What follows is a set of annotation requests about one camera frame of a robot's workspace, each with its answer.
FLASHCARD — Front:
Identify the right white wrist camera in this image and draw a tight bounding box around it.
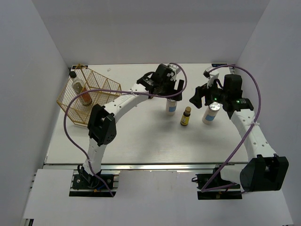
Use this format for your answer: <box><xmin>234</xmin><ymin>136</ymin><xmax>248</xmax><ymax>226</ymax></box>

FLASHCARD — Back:
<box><xmin>203</xmin><ymin>67</ymin><xmax>219</xmax><ymax>88</ymax></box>

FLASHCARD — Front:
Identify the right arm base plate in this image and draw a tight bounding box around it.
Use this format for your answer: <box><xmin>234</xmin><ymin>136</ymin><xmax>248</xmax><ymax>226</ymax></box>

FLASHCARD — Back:
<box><xmin>191</xmin><ymin>173</ymin><xmax>242</xmax><ymax>200</ymax></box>

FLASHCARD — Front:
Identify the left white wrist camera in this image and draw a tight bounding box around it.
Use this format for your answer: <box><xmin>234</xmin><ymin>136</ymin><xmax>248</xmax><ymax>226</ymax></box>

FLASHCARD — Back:
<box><xmin>167</xmin><ymin>64</ymin><xmax>181</xmax><ymax>81</ymax></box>

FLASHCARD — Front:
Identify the white jar foil lid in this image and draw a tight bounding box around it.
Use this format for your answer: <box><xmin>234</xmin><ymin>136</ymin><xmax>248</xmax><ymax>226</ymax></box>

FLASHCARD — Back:
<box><xmin>202</xmin><ymin>102</ymin><xmax>221</xmax><ymax>124</ymax></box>
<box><xmin>166</xmin><ymin>99</ymin><xmax>177</xmax><ymax>116</ymax></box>

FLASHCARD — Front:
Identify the yellow wire basket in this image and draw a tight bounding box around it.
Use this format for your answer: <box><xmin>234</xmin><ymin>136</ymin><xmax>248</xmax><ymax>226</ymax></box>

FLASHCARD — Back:
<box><xmin>56</xmin><ymin>64</ymin><xmax>121</xmax><ymax>127</ymax></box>

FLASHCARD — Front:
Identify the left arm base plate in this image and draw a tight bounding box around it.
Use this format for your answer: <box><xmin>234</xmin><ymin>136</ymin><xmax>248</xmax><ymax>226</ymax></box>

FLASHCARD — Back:
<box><xmin>69</xmin><ymin>173</ymin><xmax>119</xmax><ymax>198</ymax></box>

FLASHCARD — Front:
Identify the blue table label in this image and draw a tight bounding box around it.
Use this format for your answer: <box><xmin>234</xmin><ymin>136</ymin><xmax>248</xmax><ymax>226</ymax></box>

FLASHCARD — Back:
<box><xmin>211</xmin><ymin>63</ymin><xmax>227</xmax><ymax>68</ymax></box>

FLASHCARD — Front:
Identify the small yellow bottle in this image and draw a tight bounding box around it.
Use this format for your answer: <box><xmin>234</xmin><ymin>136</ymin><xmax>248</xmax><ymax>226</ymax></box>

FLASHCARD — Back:
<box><xmin>180</xmin><ymin>106</ymin><xmax>191</xmax><ymax>126</ymax></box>

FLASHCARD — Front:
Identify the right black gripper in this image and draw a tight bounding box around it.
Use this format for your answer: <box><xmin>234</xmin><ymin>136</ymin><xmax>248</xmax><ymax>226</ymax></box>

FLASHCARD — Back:
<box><xmin>190</xmin><ymin>77</ymin><xmax>228</xmax><ymax>109</ymax></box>

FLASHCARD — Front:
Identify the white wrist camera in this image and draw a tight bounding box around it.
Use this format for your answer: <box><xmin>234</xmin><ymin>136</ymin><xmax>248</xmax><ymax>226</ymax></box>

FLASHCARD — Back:
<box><xmin>203</xmin><ymin>67</ymin><xmax>219</xmax><ymax>88</ymax></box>
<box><xmin>167</xmin><ymin>64</ymin><xmax>181</xmax><ymax>81</ymax></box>

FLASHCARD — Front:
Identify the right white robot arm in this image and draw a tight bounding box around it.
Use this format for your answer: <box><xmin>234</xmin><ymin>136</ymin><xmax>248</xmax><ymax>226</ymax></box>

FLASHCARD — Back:
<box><xmin>190</xmin><ymin>73</ymin><xmax>289</xmax><ymax>192</ymax></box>

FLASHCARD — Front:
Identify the aluminium rail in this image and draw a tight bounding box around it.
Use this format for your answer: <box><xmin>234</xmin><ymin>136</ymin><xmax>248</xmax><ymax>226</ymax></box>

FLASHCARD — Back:
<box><xmin>43</xmin><ymin>163</ymin><xmax>219</xmax><ymax>171</ymax></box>

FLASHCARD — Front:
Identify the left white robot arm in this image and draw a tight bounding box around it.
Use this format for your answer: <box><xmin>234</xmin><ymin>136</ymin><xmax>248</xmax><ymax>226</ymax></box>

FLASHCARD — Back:
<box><xmin>79</xmin><ymin>64</ymin><xmax>184</xmax><ymax>188</ymax></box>

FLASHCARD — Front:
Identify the dark sauce bottle black cap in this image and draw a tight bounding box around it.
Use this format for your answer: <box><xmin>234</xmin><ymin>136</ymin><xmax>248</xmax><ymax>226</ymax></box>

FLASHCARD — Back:
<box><xmin>69</xmin><ymin>71</ymin><xmax>92</xmax><ymax>106</ymax></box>

